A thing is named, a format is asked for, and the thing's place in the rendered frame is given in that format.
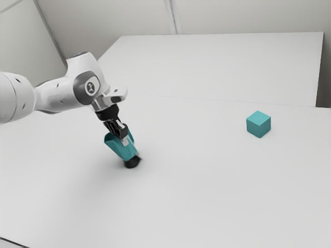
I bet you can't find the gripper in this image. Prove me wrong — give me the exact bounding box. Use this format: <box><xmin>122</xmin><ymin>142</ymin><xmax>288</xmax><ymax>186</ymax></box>
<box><xmin>94</xmin><ymin>103</ymin><xmax>131</xmax><ymax>148</ymax></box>

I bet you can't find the teal faceted mug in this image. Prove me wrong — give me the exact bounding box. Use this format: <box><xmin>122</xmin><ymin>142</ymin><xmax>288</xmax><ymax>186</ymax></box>
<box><xmin>103</xmin><ymin>128</ymin><xmax>138</xmax><ymax>162</ymax></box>

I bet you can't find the teal cube block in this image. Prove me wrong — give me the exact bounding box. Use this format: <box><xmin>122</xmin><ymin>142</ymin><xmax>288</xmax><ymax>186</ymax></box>
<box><xmin>246</xmin><ymin>110</ymin><xmax>272</xmax><ymax>138</ymax></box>

